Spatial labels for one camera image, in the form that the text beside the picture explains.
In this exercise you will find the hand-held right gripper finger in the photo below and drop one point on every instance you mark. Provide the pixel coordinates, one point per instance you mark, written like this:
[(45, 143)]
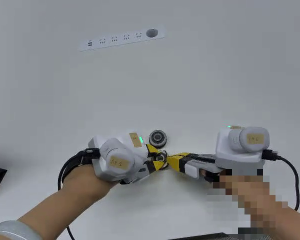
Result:
[(190, 170), (197, 157)]

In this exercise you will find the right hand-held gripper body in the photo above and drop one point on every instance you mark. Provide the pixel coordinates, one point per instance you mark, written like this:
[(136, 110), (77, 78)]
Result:
[(240, 155)]

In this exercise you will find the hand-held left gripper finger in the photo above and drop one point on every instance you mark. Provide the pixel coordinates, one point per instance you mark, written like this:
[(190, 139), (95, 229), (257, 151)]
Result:
[(153, 149), (155, 167)]

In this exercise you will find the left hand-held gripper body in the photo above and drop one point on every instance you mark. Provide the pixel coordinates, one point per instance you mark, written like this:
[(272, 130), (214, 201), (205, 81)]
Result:
[(115, 155)]

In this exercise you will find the metal wheel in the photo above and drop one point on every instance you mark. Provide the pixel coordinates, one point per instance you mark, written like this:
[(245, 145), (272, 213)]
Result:
[(162, 158), (156, 135)]

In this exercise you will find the person's right forearm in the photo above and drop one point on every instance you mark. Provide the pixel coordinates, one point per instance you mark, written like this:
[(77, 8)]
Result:
[(298, 226)]

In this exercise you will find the person's left hand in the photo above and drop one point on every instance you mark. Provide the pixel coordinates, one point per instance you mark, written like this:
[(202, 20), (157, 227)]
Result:
[(90, 185)]

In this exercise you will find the white table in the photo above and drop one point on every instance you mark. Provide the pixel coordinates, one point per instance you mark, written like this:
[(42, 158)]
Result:
[(150, 87)]

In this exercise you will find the dark mesh pad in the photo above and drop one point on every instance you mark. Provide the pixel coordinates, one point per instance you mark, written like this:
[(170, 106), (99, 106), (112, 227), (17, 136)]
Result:
[(202, 236)]

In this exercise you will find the white power strip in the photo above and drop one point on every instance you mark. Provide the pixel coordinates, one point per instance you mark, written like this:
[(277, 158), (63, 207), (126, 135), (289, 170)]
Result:
[(120, 40)]

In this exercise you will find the pale jade bangle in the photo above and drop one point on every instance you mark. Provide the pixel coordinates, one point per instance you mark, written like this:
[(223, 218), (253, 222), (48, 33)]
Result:
[(12, 230)]

